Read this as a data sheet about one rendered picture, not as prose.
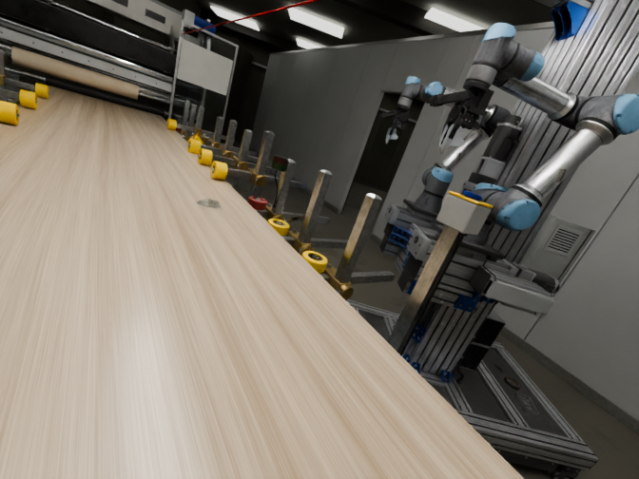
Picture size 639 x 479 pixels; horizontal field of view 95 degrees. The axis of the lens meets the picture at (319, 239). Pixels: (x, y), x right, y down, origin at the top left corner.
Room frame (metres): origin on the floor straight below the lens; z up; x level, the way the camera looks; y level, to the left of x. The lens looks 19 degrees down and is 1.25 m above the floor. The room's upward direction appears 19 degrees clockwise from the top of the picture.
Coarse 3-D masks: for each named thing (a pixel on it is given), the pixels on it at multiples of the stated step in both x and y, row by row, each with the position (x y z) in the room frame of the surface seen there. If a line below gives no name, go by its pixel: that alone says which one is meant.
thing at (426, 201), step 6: (426, 192) 1.69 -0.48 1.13; (420, 198) 1.70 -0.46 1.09; (426, 198) 1.68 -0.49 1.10; (432, 198) 1.66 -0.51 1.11; (438, 198) 1.67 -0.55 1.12; (420, 204) 1.67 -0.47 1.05; (426, 204) 1.66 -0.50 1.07; (432, 204) 1.65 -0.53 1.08; (438, 204) 1.67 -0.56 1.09; (432, 210) 1.65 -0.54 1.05; (438, 210) 1.66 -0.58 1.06
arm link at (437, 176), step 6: (438, 168) 1.72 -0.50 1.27; (432, 174) 1.71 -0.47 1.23; (438, 174) 1.68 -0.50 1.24; (444, 174) 1.67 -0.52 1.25; (450, 174) 1.68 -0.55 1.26; (426, 180) 1.77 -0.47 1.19; (432, 180) 1.69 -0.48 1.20; (438, 180) 1.67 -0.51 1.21; (444, 180) 1.66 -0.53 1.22; (450, 180) 1.68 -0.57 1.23; (426, 186) 1.71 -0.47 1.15; (432, 186) 1.68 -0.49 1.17; (438, 186) 1.66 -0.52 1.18; (444, 186) 1.67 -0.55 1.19; (432, 192) 1.67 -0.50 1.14; (438, 192) 1.66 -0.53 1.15; (444, 192) 1.68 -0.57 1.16
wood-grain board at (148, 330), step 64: (0, 128) 1.00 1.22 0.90; (64, 128) 1.28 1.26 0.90; (128, 128) 1.78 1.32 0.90; (0, 192) 0.58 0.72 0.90; (64, 192) 0.69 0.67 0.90; (128, 192) 0.83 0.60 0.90; (192, 192) 1.03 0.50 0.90; (0, 256) 0.39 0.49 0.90; (64, 256) 0.45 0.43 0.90; (128, 256) 0.51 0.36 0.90; (192, 256) 0.59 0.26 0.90; (256, 256) 0.70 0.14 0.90; (0, 320) 0.28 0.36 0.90; (64, 320) 0.31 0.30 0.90; (128, 320) 0.35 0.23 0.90; (192, 320) 0.40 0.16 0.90; (256, 320) 0.45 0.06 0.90; (320, 320) 0.52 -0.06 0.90; (0, 384) 0.21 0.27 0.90; (64, 384) 0.23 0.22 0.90; (128, 384) 0.26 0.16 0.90; (192, 384) 0.29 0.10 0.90; (256, 384) 0.32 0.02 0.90; (320, 384) 0.36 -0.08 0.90; (384, 384) 0.40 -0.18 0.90; (0, 448) 0.16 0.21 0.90; (64, 448) 0.18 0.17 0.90; (128, 448) 0.19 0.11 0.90; (192, 448) 0.21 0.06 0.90; (256, 448) 0.24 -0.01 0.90; (320, 448) 0.26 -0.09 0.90; (384, 448) 0.29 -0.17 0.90; (448, 448) 0.32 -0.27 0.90
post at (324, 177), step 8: (320, 176) 1.03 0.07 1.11; (328, 176) 1.03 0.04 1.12; (320, 184) 1.02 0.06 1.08; (328, 184) 1.04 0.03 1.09; (320, 192) 1.02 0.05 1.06; (312, 200) 1.03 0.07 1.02; (320, 200) 1.03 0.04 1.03; (312, 208) 1.02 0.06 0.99; (320, 208) 1.04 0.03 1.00; (312, 216) 1.02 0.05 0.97; (304, 224) 1.03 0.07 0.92; (312, 224) 1.03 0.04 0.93; (304, 232) 1.02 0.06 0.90; (312, 232) 1.04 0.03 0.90; (304, 240) 1.02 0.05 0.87
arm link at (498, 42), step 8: (496, 24) 1.00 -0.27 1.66; (504, 24) 0.99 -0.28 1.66; (488, 32) 1.01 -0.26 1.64; (496, 32) 0.99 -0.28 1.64; (504, 32) 0.99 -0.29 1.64; (512, 32) 0.99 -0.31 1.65; (488, 40) 1.00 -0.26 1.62; (496, 40) 0.99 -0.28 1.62; (504, 40) 0.99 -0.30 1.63; (512, 40) 1.00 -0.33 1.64; (480, 48) 1.01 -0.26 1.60; (488, 48) 0.99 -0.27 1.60; (496, 48) 0.99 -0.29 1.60; (504, 48) 0.99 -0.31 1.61; (512, 48) 1.00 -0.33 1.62; (480, 56) 1.00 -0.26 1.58; (488, 56) 0.99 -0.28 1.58; (496, 56) 0.99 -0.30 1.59; (504, 56) 1.00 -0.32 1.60; (512, 56) 1.00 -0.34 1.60; (472, 64) 1.03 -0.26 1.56; (480, 64) 1.00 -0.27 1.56; (488, 64) 0.99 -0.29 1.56; (496, 64) 0.99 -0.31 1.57; (504, 64) 1.01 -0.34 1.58
